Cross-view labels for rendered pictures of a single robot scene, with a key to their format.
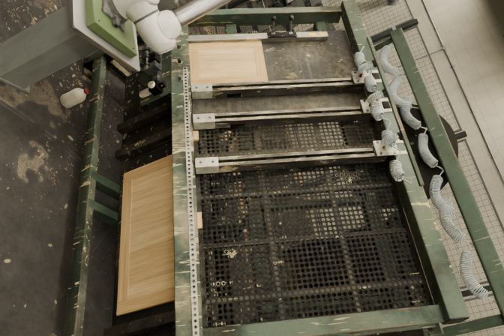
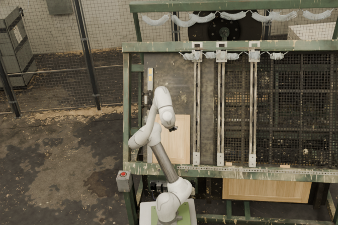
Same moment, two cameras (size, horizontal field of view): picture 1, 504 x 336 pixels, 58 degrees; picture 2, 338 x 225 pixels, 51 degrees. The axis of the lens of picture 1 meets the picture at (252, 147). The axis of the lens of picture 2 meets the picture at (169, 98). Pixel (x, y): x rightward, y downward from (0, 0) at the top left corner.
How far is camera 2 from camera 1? 2.19 m
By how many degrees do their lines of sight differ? 26
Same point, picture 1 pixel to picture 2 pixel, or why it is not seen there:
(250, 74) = (182, 125)
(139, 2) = (174, 205)
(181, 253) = (306, 178)
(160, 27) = (183, 191)
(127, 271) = (285, 197)
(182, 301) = (331, 179)
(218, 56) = (165, 144)
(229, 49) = not seen: hidden behind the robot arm
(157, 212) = (258, 182)
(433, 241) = (317, 44)
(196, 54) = not seen: hidden behind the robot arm
